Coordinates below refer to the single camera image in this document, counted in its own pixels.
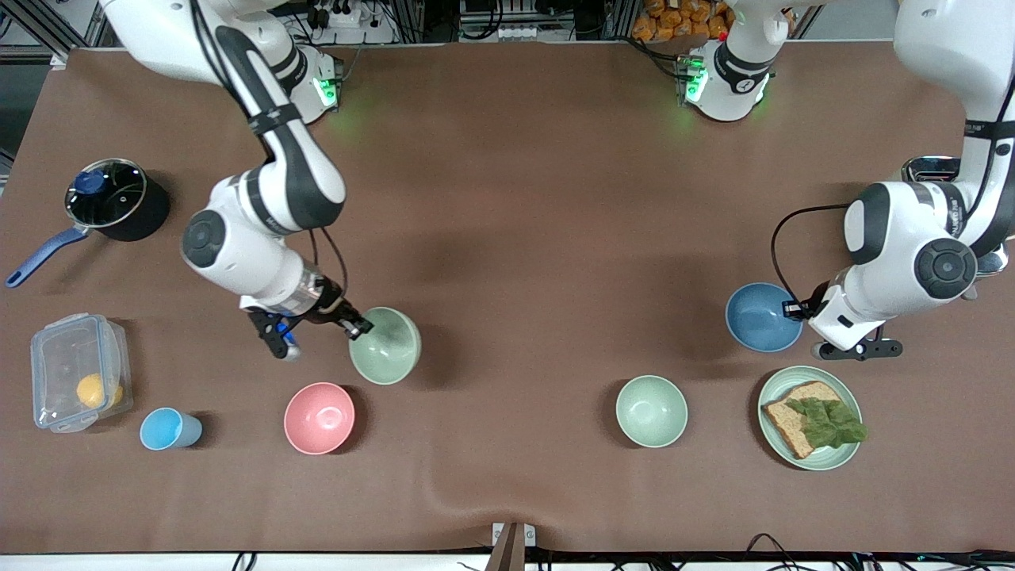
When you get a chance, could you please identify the blue bowl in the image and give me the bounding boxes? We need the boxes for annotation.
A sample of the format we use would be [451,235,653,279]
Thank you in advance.
[726,282,804,354]

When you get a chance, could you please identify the sage green bowl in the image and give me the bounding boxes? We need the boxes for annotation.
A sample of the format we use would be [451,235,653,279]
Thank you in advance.
[349,306,423,386]

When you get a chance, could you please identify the pink bowl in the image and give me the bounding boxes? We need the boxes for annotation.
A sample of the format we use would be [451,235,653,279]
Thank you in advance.
[284,382,356,456]

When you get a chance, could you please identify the pale mint green bowl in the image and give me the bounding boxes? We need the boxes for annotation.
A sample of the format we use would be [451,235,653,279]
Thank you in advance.
[615,374,689,449]

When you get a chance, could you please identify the green lettuce leaf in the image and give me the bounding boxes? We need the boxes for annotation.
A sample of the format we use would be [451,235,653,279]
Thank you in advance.
[785,397,868,450]

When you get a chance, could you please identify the brown bread slice with lettuce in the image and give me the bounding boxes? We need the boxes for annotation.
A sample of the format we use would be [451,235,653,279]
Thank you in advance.
[761,381,845,460]

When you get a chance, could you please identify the pale green plate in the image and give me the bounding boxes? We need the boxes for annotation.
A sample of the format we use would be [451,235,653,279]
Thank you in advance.
[757,365,864,472]

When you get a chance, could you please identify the beige chrome toaster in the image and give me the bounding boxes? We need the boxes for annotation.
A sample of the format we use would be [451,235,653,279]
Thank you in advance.
[902,156,1009,302]

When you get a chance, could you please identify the brown tablecloth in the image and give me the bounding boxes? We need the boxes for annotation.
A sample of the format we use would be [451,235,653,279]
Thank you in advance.
[0,40,1015,556]

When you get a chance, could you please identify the blue cup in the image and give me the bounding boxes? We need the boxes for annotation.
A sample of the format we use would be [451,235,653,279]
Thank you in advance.
[140,407,203,451]

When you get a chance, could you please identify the glass lid with blue knob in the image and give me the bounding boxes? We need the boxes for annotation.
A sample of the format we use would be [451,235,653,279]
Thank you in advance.
[65,159,148,229]

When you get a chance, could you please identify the yellow orange fruit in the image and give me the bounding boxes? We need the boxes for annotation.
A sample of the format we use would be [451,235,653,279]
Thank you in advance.
[76,373,125,411]

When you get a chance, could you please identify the clear plastic lidded container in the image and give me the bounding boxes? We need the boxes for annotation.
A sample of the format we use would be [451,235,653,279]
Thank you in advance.
[30,313,133,434]

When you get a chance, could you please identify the white power strip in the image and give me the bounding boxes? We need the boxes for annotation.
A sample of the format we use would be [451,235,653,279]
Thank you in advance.
[313,0,397,44]

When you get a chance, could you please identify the orange snack bag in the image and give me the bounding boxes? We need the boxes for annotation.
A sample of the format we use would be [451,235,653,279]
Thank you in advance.
[632,0,730,42]

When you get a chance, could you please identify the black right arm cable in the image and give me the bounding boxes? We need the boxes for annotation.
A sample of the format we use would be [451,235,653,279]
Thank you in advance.
[308,226,350,310]

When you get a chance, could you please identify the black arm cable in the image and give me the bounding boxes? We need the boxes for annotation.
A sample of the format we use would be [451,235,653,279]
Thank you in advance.
[771,205,853,314]
[308,226,350,310]

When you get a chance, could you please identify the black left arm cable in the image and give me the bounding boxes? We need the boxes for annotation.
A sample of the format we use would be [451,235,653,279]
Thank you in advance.
[771,205,853,314]

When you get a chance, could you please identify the black pot with blue handle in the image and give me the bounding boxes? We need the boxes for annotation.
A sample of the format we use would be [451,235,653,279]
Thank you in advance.
[6,158,171,289]

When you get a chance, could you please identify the metal table edge bracket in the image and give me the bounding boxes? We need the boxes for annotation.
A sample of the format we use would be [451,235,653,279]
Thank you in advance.
[490,522,537,571]

